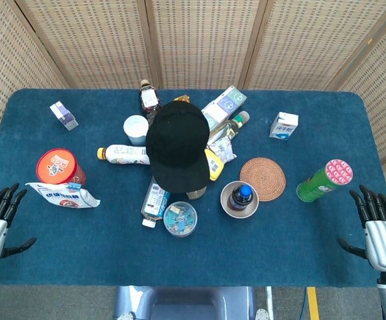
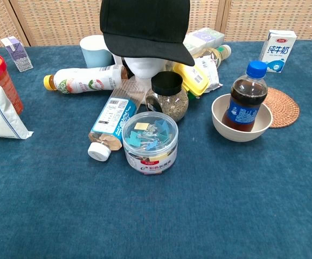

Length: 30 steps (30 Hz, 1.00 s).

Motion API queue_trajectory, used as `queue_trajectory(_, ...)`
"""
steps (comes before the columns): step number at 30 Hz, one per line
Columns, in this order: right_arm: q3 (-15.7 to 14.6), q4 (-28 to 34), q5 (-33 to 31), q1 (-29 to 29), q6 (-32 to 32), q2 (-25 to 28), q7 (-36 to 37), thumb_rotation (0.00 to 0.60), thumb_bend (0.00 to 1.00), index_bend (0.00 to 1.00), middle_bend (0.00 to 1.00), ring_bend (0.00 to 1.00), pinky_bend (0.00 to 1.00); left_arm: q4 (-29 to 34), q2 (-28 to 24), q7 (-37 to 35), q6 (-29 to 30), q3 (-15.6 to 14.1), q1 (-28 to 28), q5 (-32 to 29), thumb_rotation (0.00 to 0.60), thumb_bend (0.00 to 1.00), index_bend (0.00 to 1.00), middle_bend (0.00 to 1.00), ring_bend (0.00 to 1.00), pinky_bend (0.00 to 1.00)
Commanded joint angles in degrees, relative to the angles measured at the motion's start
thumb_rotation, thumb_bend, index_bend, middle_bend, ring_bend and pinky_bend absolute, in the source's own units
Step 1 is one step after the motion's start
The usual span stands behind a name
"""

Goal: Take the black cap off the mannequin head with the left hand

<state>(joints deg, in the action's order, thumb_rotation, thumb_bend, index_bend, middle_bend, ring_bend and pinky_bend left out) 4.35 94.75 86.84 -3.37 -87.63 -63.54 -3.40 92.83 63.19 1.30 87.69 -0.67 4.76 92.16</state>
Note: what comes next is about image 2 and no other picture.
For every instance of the black baseball cap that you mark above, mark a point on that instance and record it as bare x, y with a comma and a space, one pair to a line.
145, 24

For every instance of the white foam mannequin head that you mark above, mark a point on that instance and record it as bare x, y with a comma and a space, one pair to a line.
144, 67

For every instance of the cola bottle blue cap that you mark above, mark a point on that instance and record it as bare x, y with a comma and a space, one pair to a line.
246, 105

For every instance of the clear tub of binder clips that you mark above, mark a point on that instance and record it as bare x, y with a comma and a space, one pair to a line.
150, 153

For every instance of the glass jar black lid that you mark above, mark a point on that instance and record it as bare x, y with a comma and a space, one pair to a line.
169, 103

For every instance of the clear bottle blue label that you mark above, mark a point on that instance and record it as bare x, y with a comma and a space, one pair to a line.
115, 116

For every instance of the yellow lidded container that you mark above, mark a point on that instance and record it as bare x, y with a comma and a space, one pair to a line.
192, 78

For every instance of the beige bowl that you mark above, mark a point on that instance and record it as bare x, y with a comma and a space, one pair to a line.
223, 124

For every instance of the white snack packet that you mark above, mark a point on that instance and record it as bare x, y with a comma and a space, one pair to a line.
209, 73

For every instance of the blue tablecloth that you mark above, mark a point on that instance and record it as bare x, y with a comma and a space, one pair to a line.
155, 210

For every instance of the white drink bottle yellow cap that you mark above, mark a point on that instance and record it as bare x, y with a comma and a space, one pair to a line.
85, 81

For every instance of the light blue mug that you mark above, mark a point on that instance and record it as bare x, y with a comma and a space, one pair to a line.
95, 52

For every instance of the purple green white carton pack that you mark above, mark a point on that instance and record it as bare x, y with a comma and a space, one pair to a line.
204, 39

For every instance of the woven rattan coaster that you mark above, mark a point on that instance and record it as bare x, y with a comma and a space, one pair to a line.
283, 108

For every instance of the white blue milk carton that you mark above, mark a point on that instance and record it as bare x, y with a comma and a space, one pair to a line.
278, 51

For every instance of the woven rattan folding screen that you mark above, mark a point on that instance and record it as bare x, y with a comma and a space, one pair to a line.
50, 21

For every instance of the red orange canister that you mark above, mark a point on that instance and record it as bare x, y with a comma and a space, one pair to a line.
7, 83

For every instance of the small purple drink carton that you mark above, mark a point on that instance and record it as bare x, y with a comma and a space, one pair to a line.
18, 55

